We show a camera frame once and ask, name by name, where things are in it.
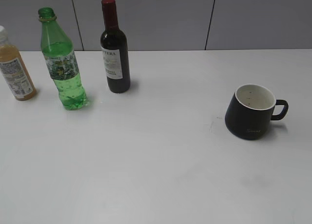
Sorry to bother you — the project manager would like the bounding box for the black mug white inside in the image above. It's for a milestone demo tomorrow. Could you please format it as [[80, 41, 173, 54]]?
[[225, 83, 289, 140]]

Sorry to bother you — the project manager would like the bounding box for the green sprite bottle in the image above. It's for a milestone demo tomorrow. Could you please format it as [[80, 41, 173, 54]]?
[[38, 7, 87, 110]]

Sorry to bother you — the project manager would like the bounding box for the dark red wine bottle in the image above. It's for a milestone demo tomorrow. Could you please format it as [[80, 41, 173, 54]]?
[[100, 0, 131, 93]]

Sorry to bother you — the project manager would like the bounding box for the orange juice bottle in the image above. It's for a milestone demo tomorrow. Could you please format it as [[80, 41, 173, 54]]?
[[0, 26, 37, 101]]

